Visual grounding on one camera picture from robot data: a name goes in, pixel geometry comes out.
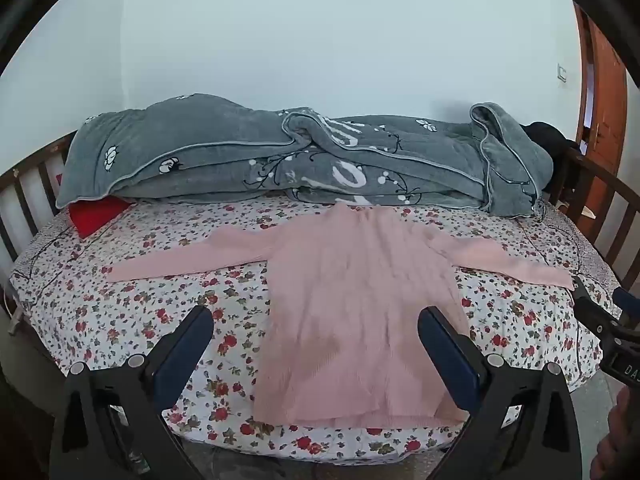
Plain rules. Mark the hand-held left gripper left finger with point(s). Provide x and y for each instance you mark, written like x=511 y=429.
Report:
x=184 y=352

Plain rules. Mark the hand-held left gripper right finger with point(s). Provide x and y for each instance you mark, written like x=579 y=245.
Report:
x=446 y=352

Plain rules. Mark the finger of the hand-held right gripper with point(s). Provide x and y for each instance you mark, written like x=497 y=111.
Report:
x=629 y=300
x=595 y=310

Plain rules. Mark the pink knitted sweater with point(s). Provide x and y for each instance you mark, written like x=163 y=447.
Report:
x=350 y=310

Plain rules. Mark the person's right hand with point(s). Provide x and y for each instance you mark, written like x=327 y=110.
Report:
x=617 y=430

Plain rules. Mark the floral bed sheet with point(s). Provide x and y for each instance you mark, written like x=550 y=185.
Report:
x=100 y=320

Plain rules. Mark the red cloth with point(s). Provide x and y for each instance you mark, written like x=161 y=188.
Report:
x=95 y=217

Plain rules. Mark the black cloth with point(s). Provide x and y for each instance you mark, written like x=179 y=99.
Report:
x=547 y=140

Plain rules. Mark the brown wooden door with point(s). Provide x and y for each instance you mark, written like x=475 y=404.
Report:
x=605 y=110

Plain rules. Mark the grey floral blanket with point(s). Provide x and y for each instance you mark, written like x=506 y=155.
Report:
x=250 y=160

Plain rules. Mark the wooden bed rail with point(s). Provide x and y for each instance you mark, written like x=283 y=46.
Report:
x=602 y=176
x=22 y=170

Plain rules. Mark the white wall switch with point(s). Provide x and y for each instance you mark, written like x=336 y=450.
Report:
x=563 y=73

